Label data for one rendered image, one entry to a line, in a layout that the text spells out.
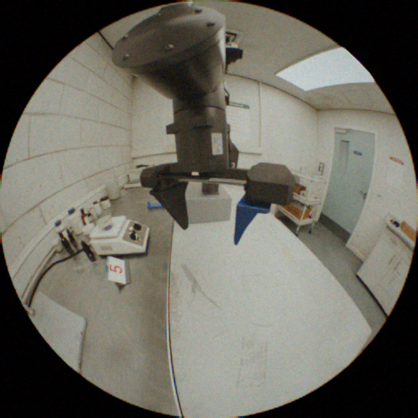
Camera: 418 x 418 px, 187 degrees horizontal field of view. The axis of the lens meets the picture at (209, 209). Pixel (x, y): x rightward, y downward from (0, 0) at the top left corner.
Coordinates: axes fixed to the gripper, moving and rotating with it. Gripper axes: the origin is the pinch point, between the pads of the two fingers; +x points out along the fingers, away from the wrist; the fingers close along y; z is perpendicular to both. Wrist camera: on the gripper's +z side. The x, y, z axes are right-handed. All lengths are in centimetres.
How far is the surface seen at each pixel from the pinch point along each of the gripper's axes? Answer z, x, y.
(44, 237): -38, 8, 65
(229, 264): 10.0, 21.5, 0.2
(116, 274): -12.6, 17.4, 22.7
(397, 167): 151, -36, -220
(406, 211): 121, 16, -241
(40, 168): -29, -22, 74
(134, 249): -2.6, 16.8, 26.0
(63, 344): -40.8, 18.0, 16.7
